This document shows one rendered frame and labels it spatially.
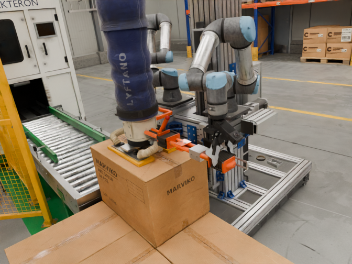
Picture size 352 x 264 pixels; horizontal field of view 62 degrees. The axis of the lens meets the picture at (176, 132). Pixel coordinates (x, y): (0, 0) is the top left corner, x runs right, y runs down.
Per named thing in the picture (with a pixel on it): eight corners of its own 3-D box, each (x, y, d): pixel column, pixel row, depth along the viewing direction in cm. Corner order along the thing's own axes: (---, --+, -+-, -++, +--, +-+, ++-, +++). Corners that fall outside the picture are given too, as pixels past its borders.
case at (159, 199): (102, 200, 193) (89, 146, 177) (150, 175, 216) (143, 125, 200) (156, 248, 150) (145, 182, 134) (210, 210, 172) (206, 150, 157)
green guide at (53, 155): (6, 124, 360) (3, 118, 357) (15, 122, 366) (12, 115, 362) (46, 166, 243) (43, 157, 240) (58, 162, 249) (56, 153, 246)
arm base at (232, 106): (223, 104, 196) (222, 90, 193) (242, 108, 186) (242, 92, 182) (209, 111, 187) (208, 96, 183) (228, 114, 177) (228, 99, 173)
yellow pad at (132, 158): (107, 149, 171) (105, 141, 169) (121, 143, 177) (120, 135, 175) (139, 167, 147) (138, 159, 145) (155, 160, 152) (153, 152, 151)
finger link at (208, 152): (206, 162, 120) (210, 141, 119) (216, 167, 116) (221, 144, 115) (200, 162, 118) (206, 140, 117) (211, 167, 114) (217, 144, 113)
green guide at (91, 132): (49, 112, 390) (47, 106, 387) (57, 110, 396) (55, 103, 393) (104, 145, 273) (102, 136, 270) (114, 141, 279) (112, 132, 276)
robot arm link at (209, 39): (202, 15, 147) (174, 77, 118) (224, 13, 143) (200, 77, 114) (206, 36, 155) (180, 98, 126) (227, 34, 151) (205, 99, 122)
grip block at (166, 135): (156, 145, 146) (155, 134, 143) (171, 139, 151) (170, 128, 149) (166, 150, 139) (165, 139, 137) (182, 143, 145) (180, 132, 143)
